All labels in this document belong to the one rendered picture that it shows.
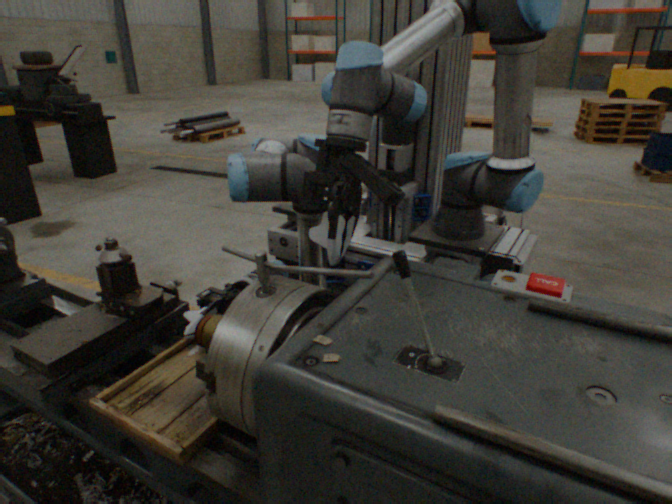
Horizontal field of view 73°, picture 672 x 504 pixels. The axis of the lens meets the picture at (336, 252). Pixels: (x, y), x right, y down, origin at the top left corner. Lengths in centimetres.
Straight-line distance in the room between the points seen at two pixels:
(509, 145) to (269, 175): 57
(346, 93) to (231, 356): 48
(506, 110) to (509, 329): 56
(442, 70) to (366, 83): 71
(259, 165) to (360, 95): 39
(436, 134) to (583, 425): 103
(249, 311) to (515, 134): 73
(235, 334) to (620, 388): 59
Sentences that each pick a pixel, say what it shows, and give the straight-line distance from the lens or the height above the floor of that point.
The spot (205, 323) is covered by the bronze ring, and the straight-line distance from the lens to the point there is 104.
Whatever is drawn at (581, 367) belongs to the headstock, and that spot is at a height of 126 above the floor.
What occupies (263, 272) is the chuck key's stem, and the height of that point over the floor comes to 128.
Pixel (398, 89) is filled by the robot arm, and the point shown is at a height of 159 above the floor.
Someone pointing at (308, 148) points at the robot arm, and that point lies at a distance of 147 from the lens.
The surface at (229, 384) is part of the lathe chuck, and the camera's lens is 84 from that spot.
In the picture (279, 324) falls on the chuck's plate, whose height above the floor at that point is 122.
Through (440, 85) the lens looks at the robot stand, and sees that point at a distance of 146.
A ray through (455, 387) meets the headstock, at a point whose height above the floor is 126.
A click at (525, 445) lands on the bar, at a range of 56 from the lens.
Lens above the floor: 166
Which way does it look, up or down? 25 degrees down
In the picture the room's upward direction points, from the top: straight up
